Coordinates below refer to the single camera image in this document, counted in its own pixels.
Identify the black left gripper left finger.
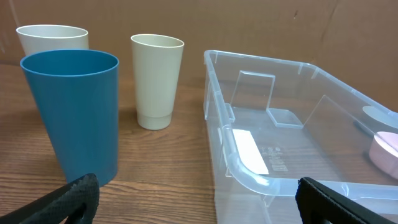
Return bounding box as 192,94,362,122
1,173,100,224

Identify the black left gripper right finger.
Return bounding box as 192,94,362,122
295,177,394,224

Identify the pink plastic bowl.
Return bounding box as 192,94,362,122
369,131,397,179

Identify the clear plastic storage bin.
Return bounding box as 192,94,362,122
203,50,397,223

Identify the blue plastic cup near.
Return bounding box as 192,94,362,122
20,49,119,186

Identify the grey plastic bowl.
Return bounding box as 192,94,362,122
363,106,397,128

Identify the cream plastic cup right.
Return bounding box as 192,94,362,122
131,34,184,130

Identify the cream plastic cup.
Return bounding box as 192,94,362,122
16,24,89,55
131,34,184,130

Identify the cream plastic cup left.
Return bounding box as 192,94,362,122
16,24,89,55

